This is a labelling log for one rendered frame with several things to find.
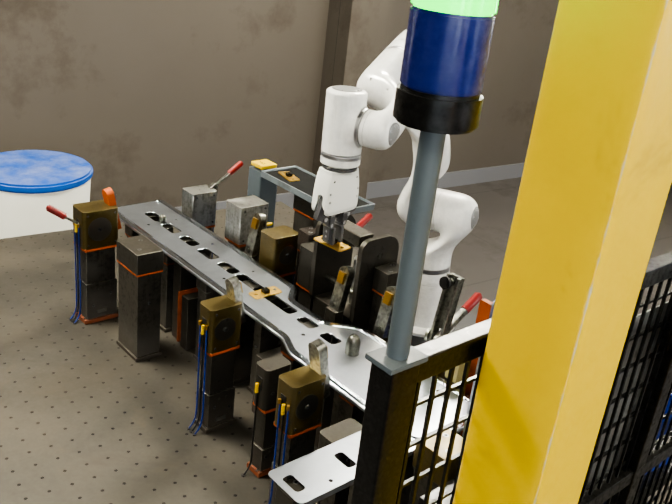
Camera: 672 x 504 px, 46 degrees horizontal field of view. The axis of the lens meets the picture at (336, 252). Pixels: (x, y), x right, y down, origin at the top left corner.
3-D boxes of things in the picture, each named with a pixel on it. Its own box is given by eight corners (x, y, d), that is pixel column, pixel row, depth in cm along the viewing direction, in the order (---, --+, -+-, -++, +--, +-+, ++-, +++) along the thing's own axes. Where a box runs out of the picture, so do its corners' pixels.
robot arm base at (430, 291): (421, 301, 254) (426, 248, 247) (468, 324, 242) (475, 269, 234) (379, 319, 242) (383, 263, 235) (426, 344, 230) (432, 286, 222)
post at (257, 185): (238, 289, 272) (247, 166, 255) (257, 285, 277) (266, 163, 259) (251, 298, 267) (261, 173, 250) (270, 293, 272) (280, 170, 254)
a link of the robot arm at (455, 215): (418, 254, 242) (425, 179, 233) (477, 269, 234) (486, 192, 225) (402, 268, 232) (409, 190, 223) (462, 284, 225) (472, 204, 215)
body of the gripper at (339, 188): (344, 152, 173) (339, 201, 178) (310, 159, 166) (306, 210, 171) (369, 162, 169) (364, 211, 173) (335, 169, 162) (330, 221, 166)
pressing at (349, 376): (98, 211, 247) (98, 207, 246) (163, 201, 261) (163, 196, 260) (417, 452, 155) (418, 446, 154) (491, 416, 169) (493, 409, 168)
